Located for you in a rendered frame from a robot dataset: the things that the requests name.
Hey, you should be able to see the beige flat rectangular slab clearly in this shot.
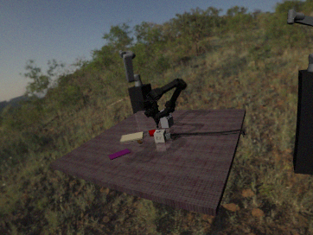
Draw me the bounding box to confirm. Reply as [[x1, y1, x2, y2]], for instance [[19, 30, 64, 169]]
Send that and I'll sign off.
[[120, 132, 144, 143]]

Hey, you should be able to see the purple flat rectangular slab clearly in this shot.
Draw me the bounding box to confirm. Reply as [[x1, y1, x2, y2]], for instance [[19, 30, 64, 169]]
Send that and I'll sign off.
[[109, 149, 130, 160]]

